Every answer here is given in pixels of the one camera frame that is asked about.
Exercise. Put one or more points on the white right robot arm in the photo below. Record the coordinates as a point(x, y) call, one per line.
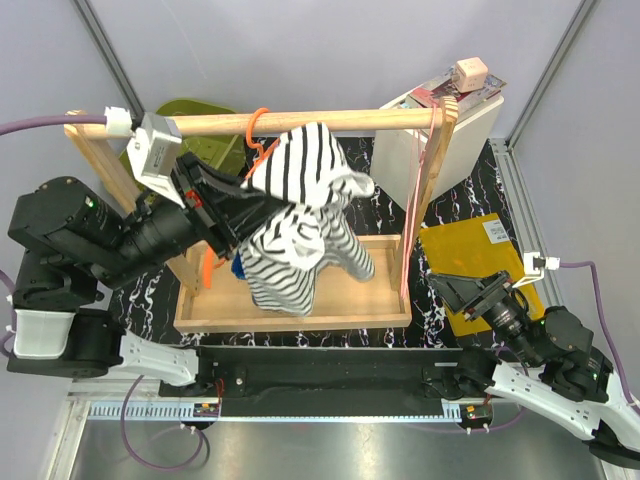
point(577, 388)

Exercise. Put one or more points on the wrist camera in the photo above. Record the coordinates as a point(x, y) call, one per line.
point(535, 266)
point(152, 152)

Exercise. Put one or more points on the pink wire hanger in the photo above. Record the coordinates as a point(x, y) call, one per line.
point(411, 213)

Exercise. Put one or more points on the striped white tank top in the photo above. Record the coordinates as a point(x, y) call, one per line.
point(305, 215)

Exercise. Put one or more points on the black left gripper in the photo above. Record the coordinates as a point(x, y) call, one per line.
point(243, 211)

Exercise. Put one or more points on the stack of books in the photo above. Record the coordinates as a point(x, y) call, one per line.
point(442, 85)

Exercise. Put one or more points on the beige cube power socket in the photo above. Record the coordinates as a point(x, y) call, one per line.
point(469, 74)

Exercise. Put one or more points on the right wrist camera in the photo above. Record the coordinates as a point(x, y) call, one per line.
point(535, 266)

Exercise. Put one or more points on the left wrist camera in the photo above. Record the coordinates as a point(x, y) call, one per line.
point(152, 152)

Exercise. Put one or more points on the blue tank top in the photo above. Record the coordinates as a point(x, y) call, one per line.
point(237, 267)

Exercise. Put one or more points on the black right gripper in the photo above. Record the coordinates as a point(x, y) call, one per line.
point(465, 292)

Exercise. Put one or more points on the yellow padded envelope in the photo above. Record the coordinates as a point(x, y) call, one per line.
point(477, 247)

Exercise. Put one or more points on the green plastic basket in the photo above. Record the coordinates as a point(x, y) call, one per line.
point(225, 153)

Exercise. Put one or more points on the wooden clothes rack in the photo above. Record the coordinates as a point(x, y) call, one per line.
point(357, 282)

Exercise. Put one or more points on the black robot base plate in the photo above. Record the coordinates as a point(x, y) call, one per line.
point(301, 384)

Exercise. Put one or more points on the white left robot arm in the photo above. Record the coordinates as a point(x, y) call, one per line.
point(75, 244)

